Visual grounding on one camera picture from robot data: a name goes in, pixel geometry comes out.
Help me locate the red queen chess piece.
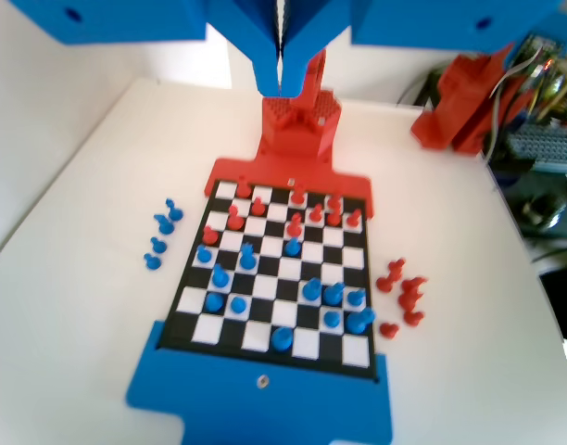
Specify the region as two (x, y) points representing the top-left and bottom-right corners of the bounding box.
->
(374, 266), (399, 294)

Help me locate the blue bishop chess piece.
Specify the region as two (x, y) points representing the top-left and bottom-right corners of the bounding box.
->
(322, 281), (346, 306)

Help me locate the blue base plate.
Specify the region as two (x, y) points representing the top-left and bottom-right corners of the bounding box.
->
(124, 318), (397, 445)

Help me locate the white breadboard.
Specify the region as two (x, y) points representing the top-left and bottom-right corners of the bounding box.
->
(508, 123), (567, 164)

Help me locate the red base plate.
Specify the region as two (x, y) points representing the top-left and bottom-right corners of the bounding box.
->
(203, 159), (375, 220)

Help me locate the blue king chess piece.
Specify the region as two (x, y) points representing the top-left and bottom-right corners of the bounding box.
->
(270, 326), (293, 352)

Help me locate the black white chessboard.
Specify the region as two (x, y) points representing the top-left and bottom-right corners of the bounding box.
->
(160, 178), (381, 386)

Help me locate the blue rook chess piece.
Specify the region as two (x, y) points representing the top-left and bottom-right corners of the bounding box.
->
(301, 276), (322, 301)

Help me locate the grey wire bundle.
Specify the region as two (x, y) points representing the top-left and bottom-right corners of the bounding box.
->
(488, 44), (547, 157)

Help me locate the green circuit board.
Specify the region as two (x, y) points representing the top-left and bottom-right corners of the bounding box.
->
(519, 32), (567, 64)

